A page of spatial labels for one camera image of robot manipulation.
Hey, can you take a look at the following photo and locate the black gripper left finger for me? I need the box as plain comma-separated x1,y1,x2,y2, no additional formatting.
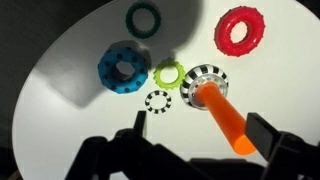
132,110,148,138

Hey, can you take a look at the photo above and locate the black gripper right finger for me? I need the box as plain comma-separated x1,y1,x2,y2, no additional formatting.
245,112,283,162

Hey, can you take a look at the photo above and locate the dark green ridged ring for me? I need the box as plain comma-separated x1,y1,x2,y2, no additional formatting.
125,0,163,40

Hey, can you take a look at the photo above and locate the orange rod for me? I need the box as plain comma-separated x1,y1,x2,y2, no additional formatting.
194,82,257,156

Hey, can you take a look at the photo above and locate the black white striped rod base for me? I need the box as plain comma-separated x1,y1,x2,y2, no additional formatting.
179,63,230,108

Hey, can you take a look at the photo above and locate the small black white striped ring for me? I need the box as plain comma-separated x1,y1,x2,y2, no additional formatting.
144,89,173,115

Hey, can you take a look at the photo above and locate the lime green toothed ring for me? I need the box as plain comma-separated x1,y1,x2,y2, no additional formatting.
152,58,186,90

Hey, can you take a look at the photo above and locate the blue ring with dark dots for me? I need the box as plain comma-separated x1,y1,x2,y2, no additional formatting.
97,46,149,95

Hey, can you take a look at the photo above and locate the red knobbly ring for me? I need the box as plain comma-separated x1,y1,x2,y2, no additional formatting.
213,5,266,58

